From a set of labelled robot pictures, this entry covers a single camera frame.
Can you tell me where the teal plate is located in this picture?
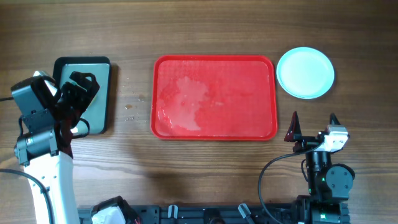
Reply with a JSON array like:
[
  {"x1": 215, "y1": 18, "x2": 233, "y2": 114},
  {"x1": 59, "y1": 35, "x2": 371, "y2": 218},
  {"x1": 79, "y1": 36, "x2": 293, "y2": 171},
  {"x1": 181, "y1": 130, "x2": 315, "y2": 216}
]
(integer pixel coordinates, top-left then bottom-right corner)
[{"x1": 275, "y1": 47, "x2": 335, "y2": 100}]

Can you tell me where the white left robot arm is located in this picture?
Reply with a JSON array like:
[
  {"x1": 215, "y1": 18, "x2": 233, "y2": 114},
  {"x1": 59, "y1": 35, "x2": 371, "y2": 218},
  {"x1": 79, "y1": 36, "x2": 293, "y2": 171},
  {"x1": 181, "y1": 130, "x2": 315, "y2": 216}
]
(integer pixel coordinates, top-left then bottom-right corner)
[{"x1": 11, "y1": 72, "x2": 100, "y2": 223}]

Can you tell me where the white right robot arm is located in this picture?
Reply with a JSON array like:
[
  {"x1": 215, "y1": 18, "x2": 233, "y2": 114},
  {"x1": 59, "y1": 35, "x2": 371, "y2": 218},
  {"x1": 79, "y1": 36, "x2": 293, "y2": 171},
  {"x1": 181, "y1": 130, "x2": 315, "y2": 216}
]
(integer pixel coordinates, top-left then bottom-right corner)
[{"x1": 284, "y1": 112, "x2": 355, "y2": 223}]

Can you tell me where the black tray with water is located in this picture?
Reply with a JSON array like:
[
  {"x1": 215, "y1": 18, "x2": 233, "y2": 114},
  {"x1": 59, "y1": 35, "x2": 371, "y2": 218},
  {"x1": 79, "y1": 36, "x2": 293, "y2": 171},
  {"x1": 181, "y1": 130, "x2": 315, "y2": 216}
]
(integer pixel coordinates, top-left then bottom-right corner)
[{"x1": 53, "y1": 56, "x2": 111, "y2": 134}]

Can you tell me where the red plastic tray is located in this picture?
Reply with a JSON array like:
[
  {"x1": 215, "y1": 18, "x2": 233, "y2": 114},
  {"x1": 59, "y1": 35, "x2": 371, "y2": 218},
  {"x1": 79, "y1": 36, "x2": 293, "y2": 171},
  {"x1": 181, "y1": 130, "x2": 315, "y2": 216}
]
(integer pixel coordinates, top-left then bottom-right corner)
[{"x1": 150, "y1": 55, "x2": 279, "y2": 141}]

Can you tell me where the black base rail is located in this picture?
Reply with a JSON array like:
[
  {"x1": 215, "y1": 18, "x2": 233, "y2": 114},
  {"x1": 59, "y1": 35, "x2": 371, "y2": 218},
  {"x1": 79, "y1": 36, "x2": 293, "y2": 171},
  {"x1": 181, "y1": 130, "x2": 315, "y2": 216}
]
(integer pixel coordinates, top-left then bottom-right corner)
[{"x1": 78, "y1": 203, "x2": 351, "y2": 224}]

